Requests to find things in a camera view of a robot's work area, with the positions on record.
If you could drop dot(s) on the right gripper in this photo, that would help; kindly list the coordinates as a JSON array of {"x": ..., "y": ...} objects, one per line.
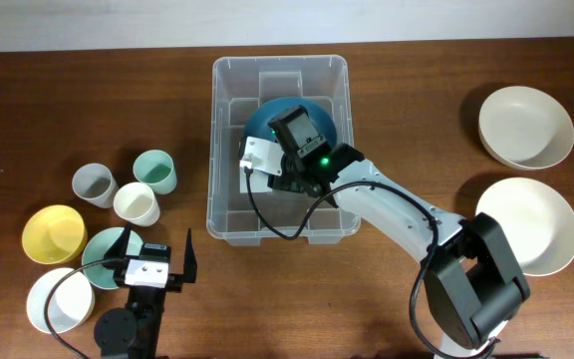
[{"x": 285, "y": 182}]

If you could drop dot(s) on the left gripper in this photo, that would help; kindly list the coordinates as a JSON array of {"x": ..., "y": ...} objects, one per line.
[{"x": 174, "y": 282}]

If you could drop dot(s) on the light green bowl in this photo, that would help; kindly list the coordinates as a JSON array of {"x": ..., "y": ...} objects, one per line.
[{"x": 97, "y": 248}]

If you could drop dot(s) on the cream cup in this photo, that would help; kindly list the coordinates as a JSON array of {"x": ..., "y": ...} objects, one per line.
[{"x": 136, "y": 202}]

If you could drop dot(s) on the green cup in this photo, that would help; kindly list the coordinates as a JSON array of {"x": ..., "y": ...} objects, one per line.
[{"x": 156, "y": 169}]

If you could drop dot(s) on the grey cup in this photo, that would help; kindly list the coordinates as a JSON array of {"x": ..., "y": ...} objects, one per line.
[{"x": 95, "y": 184}]

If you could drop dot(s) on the yellow bowl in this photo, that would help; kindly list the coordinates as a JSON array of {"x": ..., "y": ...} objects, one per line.
[{"x": 55, "y": 234}]

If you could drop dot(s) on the beige bowl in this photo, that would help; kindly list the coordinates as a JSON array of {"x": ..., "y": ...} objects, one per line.
[{"x": 525, "y": 128}]

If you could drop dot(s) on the cream plate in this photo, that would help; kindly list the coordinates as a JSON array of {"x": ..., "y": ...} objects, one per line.
[{"x": 537, "y": 220}]

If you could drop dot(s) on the dark blue plate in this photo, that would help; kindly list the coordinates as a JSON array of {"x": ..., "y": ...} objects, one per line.
[{"x": 257, "y": 125}]

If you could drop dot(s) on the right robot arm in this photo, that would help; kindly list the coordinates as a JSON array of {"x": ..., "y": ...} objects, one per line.
[{"x": 472, "y": 279}]

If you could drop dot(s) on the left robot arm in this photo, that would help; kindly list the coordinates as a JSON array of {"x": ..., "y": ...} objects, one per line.
[{"x": 132, "y": 331}]

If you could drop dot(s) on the white label in bin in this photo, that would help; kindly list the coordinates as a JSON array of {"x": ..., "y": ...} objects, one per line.
[{"x": 259, "y": 181}]

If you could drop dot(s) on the clear plastic storage bin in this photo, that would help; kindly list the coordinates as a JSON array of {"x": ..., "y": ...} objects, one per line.
[{"x": 240, "y": 86}]

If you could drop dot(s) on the white bowl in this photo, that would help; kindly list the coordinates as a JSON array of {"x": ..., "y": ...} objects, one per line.
[{"x": 69, "y": 307}]

